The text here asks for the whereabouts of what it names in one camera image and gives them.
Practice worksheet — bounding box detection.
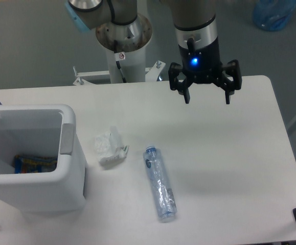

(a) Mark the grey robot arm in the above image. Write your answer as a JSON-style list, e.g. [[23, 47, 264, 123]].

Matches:
[[65, 1, 242, 103]]

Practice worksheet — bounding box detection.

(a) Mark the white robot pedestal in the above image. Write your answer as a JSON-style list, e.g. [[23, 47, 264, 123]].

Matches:
[[73, 14, 166, 85]]

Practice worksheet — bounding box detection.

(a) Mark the white plastic wrapper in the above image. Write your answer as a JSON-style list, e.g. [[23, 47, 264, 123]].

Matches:
[[94, 126, 129, 170]]

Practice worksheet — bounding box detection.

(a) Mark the crushed clear plastic bottle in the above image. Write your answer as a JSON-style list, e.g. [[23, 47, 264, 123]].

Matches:
[[143, 145, 177, 223]]

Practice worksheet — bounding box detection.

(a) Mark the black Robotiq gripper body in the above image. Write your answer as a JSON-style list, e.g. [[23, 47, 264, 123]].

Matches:
[[179, 39, 222, 84]]

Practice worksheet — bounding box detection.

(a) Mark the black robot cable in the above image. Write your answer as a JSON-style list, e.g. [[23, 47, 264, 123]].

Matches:
[[113, 40, 127, 83]]

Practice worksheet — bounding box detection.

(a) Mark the white trash can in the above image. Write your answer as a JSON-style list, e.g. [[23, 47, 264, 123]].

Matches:
[[0, 104, 86, 212]]

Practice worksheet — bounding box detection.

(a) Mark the blue plastic bag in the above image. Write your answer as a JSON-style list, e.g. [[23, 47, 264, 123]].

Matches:
[[252, 0, 296, 32]]

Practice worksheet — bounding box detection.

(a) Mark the colourful snack wrapper in bin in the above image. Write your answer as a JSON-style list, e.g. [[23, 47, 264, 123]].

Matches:
[[12, 155, 58, 174]]

